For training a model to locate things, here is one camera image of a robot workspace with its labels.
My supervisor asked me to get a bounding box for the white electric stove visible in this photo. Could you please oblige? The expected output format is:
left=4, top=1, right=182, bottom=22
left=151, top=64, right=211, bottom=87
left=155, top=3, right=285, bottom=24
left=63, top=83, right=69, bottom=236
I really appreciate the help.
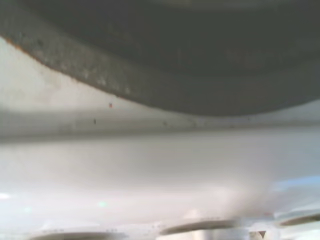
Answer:
left=0, top=34, right=320, bottom=240

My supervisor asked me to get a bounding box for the black wok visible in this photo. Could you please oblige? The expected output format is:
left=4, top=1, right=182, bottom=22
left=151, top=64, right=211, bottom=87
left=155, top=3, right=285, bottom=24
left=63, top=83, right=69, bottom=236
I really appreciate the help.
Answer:
left=22, top=0, right=320, bottom=101

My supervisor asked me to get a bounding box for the dark grey round pan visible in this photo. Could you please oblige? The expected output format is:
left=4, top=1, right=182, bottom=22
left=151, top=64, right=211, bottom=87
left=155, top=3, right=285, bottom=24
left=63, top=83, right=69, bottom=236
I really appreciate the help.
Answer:
left=0, top=0, right=320, bottom=118

